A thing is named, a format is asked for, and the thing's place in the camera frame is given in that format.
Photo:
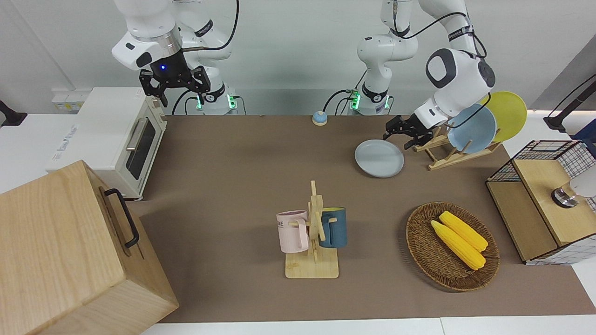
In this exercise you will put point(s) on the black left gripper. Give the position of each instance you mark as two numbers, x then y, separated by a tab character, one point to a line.
416	125

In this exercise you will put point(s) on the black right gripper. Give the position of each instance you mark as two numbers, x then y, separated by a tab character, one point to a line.
170	70

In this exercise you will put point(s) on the gray plate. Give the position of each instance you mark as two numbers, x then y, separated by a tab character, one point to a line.
379	158

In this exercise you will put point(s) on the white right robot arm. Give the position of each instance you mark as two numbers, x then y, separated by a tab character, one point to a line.
149	28

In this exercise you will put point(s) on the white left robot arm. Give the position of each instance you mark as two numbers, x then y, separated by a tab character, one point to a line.
461	79

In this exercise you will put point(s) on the wooden plate rack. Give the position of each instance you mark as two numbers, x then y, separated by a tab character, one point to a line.
447	162

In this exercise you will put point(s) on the light blue plate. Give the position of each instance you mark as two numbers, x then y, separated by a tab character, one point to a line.
472	130

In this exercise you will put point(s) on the yellow plate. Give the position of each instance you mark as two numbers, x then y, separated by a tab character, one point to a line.
510	114

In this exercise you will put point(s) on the white toaster oven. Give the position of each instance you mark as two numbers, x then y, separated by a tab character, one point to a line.
102	125

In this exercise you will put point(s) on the blue service bell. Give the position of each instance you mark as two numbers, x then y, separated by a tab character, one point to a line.
319	119

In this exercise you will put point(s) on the brown table mat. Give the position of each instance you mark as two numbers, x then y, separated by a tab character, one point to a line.
233	163

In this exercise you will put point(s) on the yellow corn cob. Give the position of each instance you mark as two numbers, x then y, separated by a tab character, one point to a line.
465	230
458	246

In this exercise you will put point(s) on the dark blue mug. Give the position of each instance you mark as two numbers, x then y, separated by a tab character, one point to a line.
337	230

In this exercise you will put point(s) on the brown wicker basket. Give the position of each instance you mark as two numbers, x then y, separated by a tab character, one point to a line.
428	251

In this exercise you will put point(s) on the wooden basket lid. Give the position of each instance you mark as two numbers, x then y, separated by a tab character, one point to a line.
545	186

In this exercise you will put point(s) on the pink mug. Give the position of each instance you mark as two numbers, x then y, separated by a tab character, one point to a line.
291	232

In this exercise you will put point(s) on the wooden mug stand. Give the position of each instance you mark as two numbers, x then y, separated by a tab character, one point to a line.
312	267

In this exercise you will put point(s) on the dark blue object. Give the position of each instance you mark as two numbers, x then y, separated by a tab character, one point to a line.
587	142

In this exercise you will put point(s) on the black camera stand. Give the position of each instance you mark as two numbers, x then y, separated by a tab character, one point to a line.
9	116
556	122

